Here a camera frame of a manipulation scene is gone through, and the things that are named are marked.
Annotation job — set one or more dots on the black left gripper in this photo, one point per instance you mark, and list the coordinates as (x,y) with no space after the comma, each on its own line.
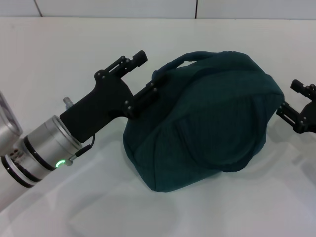
(103,106)

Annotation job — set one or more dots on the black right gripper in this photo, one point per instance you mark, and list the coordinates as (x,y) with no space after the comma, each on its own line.
(308,121)

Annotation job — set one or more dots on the dark blue lunch bag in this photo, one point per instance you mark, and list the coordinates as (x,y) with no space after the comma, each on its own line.
(202,123)

